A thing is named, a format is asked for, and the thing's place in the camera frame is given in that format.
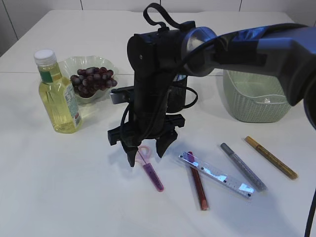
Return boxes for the purple artificial grape bunch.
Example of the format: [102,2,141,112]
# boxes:
[70,67,118,98]

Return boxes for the pale green wavy plate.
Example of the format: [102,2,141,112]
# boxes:
[58,55,119,105]

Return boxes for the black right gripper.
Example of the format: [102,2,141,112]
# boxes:
[108,21,196,167]

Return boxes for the green plastic woven basket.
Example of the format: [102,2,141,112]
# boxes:
[223,70,291,123]

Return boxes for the yellow tea plastic bottle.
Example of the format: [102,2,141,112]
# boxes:
[34,49,82,134]

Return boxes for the clear plastic ruler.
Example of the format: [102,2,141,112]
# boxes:
[179,152,255,199]

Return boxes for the gold glitter pen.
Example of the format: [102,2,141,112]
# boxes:
[244,136,298,180]

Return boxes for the red glitter pen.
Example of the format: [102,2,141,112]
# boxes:
[190,166,209,211]

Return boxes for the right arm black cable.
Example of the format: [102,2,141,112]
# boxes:
[119,2,316,237]

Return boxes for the silver glitter pen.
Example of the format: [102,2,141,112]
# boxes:
[220,143,267,192]

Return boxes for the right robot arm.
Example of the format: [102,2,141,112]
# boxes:
[108,22,316,166]

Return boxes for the pink scissors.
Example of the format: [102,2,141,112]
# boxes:
[135,146,164,192]

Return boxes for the black mesh pen holder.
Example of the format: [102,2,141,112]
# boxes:
[166,75,188,114]

